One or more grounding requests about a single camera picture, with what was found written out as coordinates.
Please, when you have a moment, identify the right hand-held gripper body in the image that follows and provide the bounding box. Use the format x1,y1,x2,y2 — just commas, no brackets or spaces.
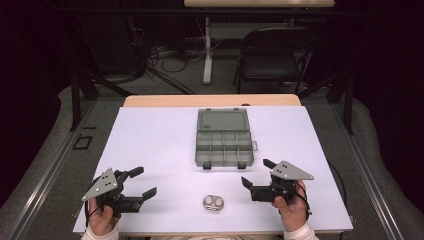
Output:
249,160,315,205

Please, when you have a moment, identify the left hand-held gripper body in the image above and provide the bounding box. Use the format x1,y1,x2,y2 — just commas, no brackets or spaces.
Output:
81,167,144,220

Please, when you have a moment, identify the person's left hand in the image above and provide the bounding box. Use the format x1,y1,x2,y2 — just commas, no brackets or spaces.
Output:
87,196,120,237

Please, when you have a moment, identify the person's right hand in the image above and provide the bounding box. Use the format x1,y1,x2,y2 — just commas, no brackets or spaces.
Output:
271,180,312,233

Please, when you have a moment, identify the small clear oval case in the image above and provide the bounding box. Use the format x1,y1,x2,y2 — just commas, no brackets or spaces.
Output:
202,194,225,213

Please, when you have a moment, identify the white table mat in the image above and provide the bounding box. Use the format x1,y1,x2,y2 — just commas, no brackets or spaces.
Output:
72,105,354,235

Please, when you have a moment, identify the grey plastic compartment box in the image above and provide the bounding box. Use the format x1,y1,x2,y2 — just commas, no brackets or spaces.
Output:
194,107,259,171

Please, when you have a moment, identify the wooden table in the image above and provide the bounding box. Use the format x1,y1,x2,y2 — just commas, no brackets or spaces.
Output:
122,93,302,108

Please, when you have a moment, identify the black metal stand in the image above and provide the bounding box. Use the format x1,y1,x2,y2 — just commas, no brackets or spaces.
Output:
297,63,355,136
69,63,135,132

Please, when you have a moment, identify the black folding chair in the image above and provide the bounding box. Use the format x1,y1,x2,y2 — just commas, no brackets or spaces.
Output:
232,26,318,95

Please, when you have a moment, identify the light table with white legs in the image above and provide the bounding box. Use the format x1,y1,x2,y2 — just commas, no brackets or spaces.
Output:
183,0,336,85

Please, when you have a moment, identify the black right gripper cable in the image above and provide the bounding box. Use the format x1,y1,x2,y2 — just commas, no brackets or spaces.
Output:
295,182,313,220

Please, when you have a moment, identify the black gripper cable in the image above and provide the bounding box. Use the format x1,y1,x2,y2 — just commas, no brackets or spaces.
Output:
84,199,102,229
295,182,313,220

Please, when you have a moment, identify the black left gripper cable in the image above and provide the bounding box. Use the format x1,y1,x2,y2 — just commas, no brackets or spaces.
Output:
84,199,102,229

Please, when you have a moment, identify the bundle of floor cables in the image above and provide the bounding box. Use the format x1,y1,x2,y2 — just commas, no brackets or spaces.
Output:
131,16,214,96

